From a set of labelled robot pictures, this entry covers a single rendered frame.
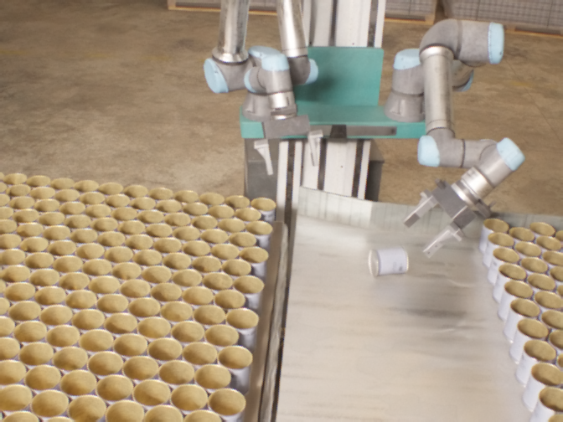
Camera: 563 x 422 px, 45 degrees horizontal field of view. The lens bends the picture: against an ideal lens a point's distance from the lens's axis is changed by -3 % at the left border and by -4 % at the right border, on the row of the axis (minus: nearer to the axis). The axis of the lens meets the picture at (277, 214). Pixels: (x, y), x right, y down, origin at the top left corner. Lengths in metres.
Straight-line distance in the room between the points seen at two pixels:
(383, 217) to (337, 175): 0.86
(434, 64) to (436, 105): 0.14
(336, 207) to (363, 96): 0.70
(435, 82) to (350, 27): 0.71
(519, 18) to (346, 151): 5.98
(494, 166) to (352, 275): 0.44
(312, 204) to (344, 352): 0.57
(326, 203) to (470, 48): 0.59
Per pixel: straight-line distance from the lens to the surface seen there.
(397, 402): 1.44
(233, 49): 2.22
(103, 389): 1.35
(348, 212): 1.94
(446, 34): 2.00
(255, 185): 2.86
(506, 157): 1.71
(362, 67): 2.51
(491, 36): 2.04
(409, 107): 2.44
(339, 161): 2.73
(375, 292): 1.71
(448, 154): 1.78
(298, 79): 2.14
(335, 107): 2.51
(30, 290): 1.59
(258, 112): 2.35
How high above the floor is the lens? 2.09
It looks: 31 degrees down
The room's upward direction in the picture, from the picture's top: 3 degrees clockwise
